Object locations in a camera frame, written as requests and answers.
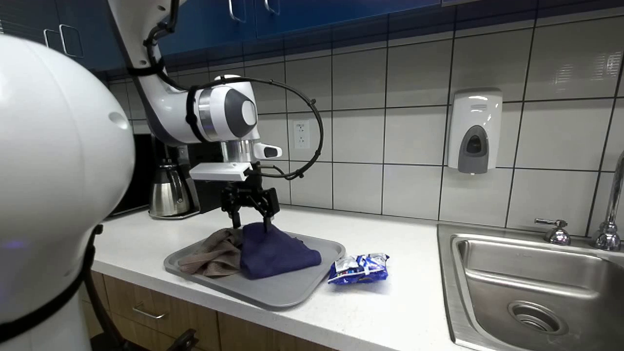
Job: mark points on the navy blue towel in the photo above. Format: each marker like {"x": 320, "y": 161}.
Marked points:
{"x": 275, "y": 253}

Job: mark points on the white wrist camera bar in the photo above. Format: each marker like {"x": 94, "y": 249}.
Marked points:
{"x": 219, "y": 171}

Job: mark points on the white wall outlet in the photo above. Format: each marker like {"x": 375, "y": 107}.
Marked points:
{"x": 301, "y": 134}

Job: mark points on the wooden base cabinet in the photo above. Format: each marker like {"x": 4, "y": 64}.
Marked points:
{"x": 182, "y": 317}

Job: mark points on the brown towel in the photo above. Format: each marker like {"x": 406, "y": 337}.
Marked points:
{"x": 207, "y": 255}

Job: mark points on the white wall soap dispenser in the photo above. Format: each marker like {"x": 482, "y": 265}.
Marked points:
{"x": 476, "y": 128}

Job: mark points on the stainless steel sink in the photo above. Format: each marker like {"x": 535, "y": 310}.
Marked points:
{"x": 533, "y": 292}

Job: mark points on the grey plastic tray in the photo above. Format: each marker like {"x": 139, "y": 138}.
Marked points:
{"x": 285, "y": 284}

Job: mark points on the blue upper cabinet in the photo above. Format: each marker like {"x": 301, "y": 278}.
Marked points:
{"x": 338, "y": 15}

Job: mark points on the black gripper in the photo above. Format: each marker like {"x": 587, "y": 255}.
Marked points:
{"x": 244, "y": 191}

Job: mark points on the blue white snack packet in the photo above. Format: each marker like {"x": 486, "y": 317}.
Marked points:
{"x": 359, "y": 267}

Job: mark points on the chrome sink faucet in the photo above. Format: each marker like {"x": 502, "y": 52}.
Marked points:
{"x": 609, "y": 230}

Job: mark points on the steel coffee carafe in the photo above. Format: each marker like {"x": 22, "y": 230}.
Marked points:
{"x": 168, "y": 191}

